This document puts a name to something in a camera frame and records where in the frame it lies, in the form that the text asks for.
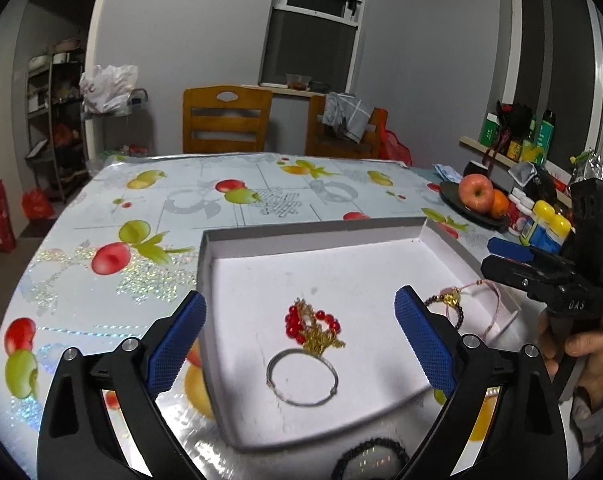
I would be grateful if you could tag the black cup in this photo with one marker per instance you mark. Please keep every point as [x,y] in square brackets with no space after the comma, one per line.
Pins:
[478,168]

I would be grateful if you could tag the person's right hand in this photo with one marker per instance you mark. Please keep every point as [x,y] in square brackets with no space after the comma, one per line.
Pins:
[594,355]

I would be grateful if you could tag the clear food bowl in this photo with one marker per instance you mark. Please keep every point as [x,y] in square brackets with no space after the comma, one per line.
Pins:
[299,81]

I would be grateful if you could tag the wooden chair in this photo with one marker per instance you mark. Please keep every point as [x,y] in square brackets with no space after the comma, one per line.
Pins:
[226,125]
[321,140]

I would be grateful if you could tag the green spray can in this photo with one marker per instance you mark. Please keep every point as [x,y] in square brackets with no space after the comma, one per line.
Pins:
[545,135]

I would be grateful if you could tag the silver foil bag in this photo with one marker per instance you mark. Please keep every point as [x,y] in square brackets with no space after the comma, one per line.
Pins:
[594,166]

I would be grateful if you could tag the person's right forearm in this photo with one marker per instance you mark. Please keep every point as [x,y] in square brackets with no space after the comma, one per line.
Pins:
[599,435]

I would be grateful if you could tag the yellow capped bottle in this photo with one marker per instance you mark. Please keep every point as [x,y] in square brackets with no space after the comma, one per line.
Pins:
[541,220]
[561,232]

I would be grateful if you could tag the metal shelf rack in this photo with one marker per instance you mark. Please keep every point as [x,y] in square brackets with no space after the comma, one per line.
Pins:
[51,110]

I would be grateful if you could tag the window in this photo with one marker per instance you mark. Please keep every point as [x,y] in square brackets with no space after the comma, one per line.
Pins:
[311,35]

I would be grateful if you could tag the small red plastic bag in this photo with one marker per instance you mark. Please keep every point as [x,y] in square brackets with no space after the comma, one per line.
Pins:
[36,205]

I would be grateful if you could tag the white plastic bag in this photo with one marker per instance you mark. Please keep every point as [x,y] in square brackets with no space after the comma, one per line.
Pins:
[106,87]

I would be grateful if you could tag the green box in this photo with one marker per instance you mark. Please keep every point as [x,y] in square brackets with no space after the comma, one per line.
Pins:
[489,130]

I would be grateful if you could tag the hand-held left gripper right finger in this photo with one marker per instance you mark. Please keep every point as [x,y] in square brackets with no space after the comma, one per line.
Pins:
[426,345]

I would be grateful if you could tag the crumpled foil bag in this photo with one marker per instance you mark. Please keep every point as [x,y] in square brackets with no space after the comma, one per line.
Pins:
[524,174]

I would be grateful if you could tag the orange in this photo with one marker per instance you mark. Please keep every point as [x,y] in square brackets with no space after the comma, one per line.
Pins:
[500,205]

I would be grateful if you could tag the grey checked cloth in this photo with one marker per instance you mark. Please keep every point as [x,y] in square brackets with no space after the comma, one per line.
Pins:
[346,115]

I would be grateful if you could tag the yellow jar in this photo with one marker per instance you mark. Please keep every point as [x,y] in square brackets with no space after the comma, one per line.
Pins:
[515,149]

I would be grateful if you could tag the dark bundle on shelf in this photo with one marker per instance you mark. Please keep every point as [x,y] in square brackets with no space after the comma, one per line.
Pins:
[514,115]

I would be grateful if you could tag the white cardboard box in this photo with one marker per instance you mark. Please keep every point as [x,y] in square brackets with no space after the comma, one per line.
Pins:
[356,270]

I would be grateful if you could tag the white pill bottle red label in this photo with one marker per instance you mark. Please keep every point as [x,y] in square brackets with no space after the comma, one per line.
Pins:
[520,215]

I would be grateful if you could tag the thin silver bangle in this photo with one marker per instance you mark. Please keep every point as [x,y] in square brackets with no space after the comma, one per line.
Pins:
[270,377]

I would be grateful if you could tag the fruit print tablecloth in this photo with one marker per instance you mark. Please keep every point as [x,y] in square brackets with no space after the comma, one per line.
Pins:
[281,200]

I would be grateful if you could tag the red apple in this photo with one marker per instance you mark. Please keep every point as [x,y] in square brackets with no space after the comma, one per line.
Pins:
[475,191]

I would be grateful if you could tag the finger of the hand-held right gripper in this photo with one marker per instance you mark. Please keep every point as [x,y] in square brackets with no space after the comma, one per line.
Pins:
[511,272]
[506,247]

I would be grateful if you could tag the blue patterned packet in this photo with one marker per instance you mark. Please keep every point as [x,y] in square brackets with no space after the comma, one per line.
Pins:
[447,173]

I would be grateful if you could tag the black plate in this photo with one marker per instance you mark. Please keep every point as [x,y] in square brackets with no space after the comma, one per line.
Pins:
[454,202]

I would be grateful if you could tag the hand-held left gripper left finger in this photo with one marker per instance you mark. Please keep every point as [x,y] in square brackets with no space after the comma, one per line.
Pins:
[174,345]

